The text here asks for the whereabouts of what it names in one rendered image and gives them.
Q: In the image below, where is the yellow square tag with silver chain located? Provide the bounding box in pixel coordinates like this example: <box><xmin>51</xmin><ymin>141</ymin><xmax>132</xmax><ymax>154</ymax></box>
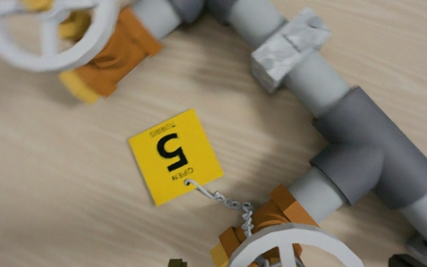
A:
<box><xmin>128</xmin><ymin>109</ymin><xmax>254</xmax><ymax>238</ymax></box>

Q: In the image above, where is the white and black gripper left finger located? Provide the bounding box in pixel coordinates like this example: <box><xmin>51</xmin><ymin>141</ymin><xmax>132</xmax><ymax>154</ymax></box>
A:
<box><xmin>168</xmin><ymin>259</ymin><xmax>188</xmax><ymax>267</ymax></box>

